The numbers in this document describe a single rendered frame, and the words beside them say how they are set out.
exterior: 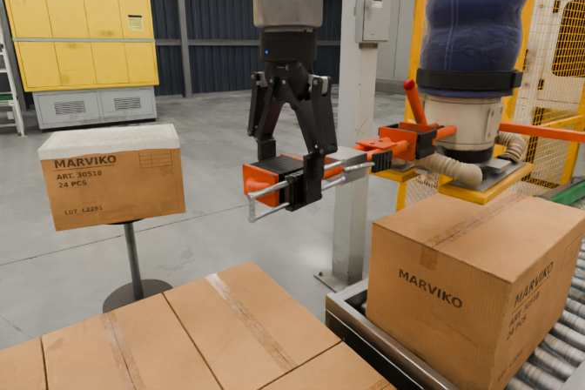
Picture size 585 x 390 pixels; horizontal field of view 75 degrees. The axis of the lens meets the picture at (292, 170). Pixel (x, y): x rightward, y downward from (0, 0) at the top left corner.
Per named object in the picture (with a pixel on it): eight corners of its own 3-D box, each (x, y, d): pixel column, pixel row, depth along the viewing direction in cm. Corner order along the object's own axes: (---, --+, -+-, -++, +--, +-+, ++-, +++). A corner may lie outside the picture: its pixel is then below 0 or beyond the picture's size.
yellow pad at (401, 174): (431, 150, 121) (433, 134, 119) (462, 156, 114) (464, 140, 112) (367, 174, 98) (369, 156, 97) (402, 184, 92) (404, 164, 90)
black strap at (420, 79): (440, 79, 108) (442, 64, 106) (532, 85, 92) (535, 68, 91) (398, 85, 93) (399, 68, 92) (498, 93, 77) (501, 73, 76)
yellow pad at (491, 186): (494, 163, 108) (496, 145, 106) (534, 171, 101) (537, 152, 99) (437, 193, 85) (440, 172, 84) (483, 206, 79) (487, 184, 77)
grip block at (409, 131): (395, 146, 86) (397, 120, 84) (436, 154, 80) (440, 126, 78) (373, 153, 81) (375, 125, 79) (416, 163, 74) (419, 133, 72)
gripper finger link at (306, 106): (299, 78, 53) (306, 74, 52) (326, 154, 52) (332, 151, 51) (279, 80, 50) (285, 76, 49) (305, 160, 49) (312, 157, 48)
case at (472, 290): (455, 266, 164) (468, 179, 151) (562, 314, 134) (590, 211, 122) (364, 329, 127) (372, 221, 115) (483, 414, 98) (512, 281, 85)
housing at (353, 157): (338, 168, 71) (339, 144, 69) (367, 177, 66) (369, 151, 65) (312, 177, 66) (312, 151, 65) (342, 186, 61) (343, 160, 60)
